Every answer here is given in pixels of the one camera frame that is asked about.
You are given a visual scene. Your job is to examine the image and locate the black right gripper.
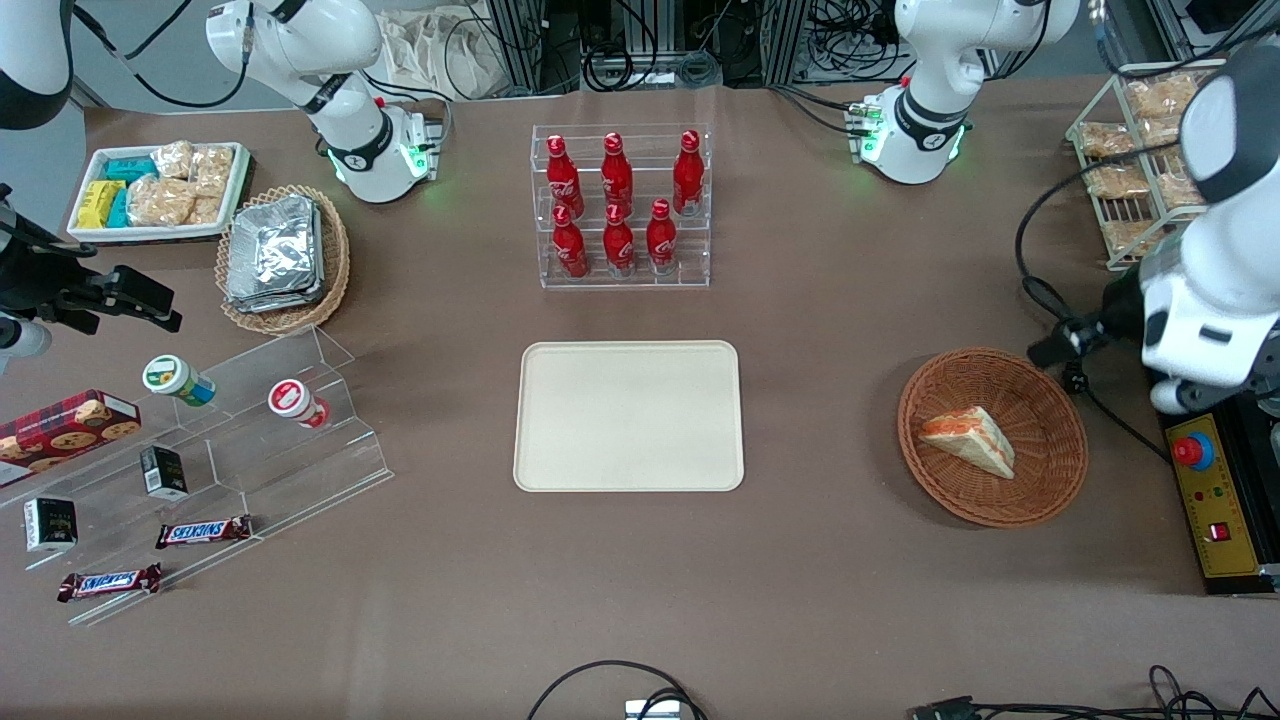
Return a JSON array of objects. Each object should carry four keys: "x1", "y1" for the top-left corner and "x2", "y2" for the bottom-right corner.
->
[{"x1": 0, "y1": 184, "x2": 184, "y2": 337}]

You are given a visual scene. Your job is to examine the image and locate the black cable bundle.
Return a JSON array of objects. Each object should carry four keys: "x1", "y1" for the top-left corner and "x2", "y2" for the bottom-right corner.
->
[{"x1": 908, "y1": 664, "x2": 1280, "y2": 720}]

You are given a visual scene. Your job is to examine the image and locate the beige rectangular tray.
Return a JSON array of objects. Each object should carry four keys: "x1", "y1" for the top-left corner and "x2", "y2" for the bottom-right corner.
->
[{"x1": 513, "y1": 340, "x2": 746, "y2": 494}]

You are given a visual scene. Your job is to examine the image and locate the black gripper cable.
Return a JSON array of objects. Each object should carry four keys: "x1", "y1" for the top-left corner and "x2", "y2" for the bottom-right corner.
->
[{"x1": 1014, "y1": 140, "x2": 1183, "y2": 463}]

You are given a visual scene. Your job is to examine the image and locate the black looped cable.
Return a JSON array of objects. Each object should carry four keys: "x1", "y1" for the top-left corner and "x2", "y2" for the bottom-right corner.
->
[{"x1": 527, "y1": 659, "x2": 707, "y2": 720}]

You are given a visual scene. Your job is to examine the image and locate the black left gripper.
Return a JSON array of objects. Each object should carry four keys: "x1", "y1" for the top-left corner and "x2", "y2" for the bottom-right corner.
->
[{"x1": 1027, "y1": 274, "x2": 1147, "y2": 368}]

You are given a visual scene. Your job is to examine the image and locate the silver foil pack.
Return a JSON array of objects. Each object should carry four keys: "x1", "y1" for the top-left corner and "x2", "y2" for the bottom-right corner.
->
[
  {"x1": 228, "y1": 282, "x2": 326, "y2": 314},
  {"x1": 227, "y1": 195, "x2": 321, "y2": 299}
]

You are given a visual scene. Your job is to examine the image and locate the small black box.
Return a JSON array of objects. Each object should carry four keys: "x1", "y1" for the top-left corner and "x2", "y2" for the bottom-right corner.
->
[
  {"x1": 23, "y1": 497, "x2": 80, "y2": 555},
  {"x1": 139, "y1": 445, "x2": 190, "y2": 502}
]

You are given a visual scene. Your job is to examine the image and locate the clear acrylic bottle rack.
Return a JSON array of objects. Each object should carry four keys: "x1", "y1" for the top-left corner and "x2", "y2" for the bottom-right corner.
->
[{"x1": 531, "y1": 123, "x2": 712, "y2": 291}]

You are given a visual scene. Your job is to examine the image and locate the yellow snack packet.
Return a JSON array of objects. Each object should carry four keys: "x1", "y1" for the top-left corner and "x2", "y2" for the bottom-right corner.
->
[{"x1": 76, "y1": 180, "x2": 122, "y2": 230}]

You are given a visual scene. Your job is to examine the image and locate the triangle sandwich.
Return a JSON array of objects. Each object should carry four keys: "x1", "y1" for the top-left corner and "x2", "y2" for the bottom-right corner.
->
[{"x1": 918, "y1": 405, "x2": 1017, "y2": 481}]

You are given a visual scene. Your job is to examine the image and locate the red cookie box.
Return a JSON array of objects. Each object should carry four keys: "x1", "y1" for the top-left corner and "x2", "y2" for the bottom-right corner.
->
[{"x1": 0, "y1": 389, "x2": 143, "y2": 489}]

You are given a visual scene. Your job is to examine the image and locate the clear acrylic step shelf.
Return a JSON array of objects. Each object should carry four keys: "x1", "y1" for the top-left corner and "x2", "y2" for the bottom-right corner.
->
[{"x1": 0, "y1": 325, "x2": 395, "y2": 628}]

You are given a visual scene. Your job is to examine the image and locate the round brown wicker basket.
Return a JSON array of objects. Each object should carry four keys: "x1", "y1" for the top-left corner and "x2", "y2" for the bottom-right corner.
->
[{"x1": 897, "y1": 346, "x2": 1090, "y2": 529}]

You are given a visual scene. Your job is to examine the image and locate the beige cloth bag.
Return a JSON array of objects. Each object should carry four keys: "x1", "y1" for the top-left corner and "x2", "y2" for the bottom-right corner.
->
[{"x1": 378, "y1": 8, "x2": 503, "y2": 99}]

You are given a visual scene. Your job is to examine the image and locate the green lid cup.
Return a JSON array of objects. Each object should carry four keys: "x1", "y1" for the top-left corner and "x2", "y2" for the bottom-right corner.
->
[{"x1": 142, "y1": 354, "x2": 217, "y2": 408}]

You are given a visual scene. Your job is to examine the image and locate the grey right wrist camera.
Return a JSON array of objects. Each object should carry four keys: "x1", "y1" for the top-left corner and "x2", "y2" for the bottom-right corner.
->
[{"x1": 0, "y1": 314, "x2": 53, "y2": 373}]

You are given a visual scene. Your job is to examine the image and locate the Snickers bar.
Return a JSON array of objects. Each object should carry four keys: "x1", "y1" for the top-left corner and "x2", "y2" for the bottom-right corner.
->
[
  {"x1": 57, "y1": 563, "x2": 164, "y2": 604},
  {"x1": 155, "y1": 514, "x2": 254, "y2": 551}
]

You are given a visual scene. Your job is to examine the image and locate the white snack tray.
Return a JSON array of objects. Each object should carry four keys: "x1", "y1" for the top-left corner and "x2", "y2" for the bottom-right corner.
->
[{"x1": 67, "y1": 141, "x2": 251, "y2": 244}]

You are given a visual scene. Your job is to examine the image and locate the yellow emergency stop box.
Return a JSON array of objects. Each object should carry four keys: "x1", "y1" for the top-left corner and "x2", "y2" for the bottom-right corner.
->
[{"x1": 1162, "y1": 408, "x2": 1280, "y2": 597}]

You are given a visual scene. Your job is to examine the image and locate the red lid cup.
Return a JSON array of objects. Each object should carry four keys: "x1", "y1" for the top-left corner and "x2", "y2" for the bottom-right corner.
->
[{"x1": 267, "y1": 379, "x2": 332, "y2": 430}]

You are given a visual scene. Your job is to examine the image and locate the red cola bottle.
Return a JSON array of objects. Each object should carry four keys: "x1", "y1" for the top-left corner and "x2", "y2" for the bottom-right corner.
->
[
  {"x1": 603, "y1": 203, "x2": 637, "y2": 278},
  {"x1": 673, "y1": 130, "x2": 706, "y2": 217},
  {"x1": 601, "y1": 132, "x2": 635, "y2": 215},
  {"x1": 646, "y1": 198, "x2": 679, "y2": 276},
  {"x1": 545, "y1": 135, "x2": 585, "y2": 217},
  {"x1": 552, "y1": 205, "x2": 590, "y2": 280}
]

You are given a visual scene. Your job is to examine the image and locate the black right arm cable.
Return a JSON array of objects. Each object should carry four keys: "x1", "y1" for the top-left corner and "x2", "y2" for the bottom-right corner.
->
[{"x1": 74, "y1": 0, "x2": 253, "y2": 110}]

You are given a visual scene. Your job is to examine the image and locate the oval wicker basket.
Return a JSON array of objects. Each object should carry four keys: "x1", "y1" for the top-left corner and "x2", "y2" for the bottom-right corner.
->
[{"x1": 215, "y1": 184, "x2": 352, "y2": 336}]

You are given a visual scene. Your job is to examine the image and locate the white wire rack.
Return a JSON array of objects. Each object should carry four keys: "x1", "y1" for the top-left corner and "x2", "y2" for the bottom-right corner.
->
[{"x1": 1065, "y1": 60, "x2": 1233, "y2": 273}]

